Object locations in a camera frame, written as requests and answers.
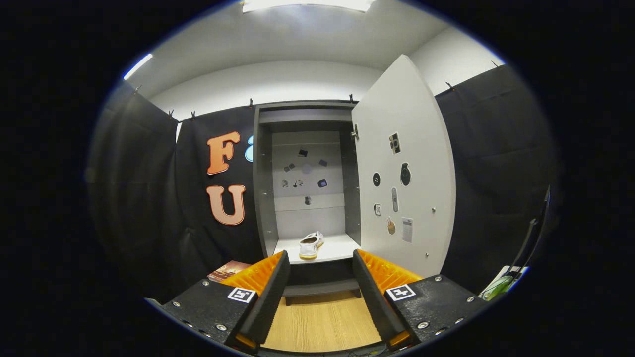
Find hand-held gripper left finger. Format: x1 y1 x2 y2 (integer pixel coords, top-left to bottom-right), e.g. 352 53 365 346
146 249 291 350

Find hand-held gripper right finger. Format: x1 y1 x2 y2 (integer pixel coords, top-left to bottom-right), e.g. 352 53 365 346
352 248 489 350

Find white shoe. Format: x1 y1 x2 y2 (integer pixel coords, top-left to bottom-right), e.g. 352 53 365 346
299 231 325 260

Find beige shoe cabinet door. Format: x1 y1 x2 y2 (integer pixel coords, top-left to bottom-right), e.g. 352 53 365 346
351 55 457 278

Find green object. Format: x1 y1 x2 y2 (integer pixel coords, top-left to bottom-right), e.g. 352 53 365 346
484 275 514 301

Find white device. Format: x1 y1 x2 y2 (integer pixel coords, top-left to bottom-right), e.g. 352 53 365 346
479 265 529 301

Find black backdrop cloth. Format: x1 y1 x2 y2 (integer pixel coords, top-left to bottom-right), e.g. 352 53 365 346
87 64 559 300

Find row of black cloth clips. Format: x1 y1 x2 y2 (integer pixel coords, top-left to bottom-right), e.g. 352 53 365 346
131 60 499 122

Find narrow ceiling light strip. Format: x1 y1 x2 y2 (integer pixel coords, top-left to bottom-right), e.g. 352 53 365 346
123 53 153 81

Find large ceiling light panel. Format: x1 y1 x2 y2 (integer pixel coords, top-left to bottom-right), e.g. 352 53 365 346
242 0 375 13

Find black cable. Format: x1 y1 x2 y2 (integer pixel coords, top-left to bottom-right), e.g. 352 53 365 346
511 186 552 271

